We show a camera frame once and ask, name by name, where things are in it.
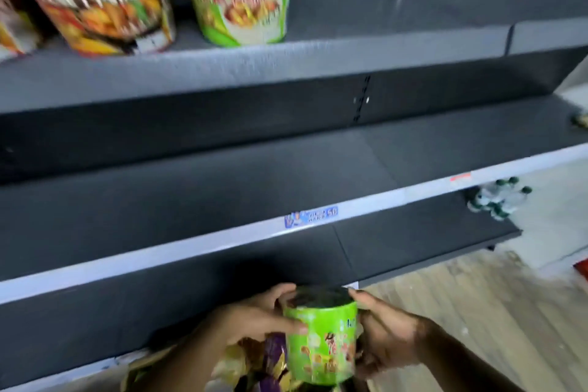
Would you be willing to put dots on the person's right hand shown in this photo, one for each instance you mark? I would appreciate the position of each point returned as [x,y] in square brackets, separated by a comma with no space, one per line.
[395,341]

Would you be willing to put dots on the person's left hand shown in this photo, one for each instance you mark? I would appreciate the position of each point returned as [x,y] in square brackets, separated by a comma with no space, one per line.
[248,318]

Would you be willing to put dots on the noodle bowls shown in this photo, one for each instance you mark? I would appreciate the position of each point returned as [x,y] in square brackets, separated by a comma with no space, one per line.
[262,359]

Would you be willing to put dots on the dark metal store shelving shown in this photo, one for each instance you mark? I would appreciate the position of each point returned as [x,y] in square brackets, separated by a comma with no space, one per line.
[229,153]

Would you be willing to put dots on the person's left forearm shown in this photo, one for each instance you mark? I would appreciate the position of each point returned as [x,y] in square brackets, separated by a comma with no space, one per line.
[183,364]

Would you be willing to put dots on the blue price tag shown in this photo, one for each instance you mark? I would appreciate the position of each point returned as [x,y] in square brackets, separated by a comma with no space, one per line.
[312,216]

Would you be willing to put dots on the red price tag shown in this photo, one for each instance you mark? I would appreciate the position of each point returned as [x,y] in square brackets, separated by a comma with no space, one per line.
[460,176]

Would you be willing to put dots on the red plastic bag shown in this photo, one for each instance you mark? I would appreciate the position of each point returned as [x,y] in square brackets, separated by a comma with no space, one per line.
[582,267]

